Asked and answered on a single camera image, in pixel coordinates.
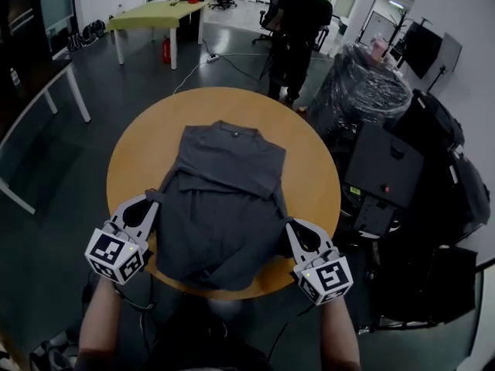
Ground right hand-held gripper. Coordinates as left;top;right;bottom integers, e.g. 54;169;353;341
283;216;354;307

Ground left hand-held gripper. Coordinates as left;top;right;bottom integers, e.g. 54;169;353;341
84;190;161;286

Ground dark grey clothing item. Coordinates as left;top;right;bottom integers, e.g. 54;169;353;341
145;120;295;291

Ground person's left forearm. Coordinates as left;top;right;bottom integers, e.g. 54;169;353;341
74;276;125;371

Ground person's right forearm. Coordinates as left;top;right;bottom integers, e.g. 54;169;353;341
316;294;363;371

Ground person's black clothing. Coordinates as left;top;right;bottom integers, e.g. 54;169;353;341
143;314;274;371

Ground black box with red button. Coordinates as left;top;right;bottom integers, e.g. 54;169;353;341
342;122;425;240

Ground black floor case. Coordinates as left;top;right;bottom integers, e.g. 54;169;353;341
369;241;480;326

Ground plastic-wrapped black bundle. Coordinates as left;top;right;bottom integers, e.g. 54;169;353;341
308;41;414;141

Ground large black bag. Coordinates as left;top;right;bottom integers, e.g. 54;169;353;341
392;88;492;245

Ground pile of shoes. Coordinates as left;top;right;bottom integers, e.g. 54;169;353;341
66;19;108;53

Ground green table with white legs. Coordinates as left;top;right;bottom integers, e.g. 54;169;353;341
105;0;210;71

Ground black mesh office chair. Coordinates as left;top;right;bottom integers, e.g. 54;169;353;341
251;0;295;46

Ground black coat rack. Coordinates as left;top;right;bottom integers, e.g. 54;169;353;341
388;9;415;56

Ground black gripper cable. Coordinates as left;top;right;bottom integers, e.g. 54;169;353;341
80;271;159;365

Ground white floor cable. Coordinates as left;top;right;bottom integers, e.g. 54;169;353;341
172;51;271;95

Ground white frame desk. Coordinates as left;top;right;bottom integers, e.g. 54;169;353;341
0;57;93;216

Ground black wall monitor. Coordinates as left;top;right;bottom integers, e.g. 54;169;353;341
401;20;444;80

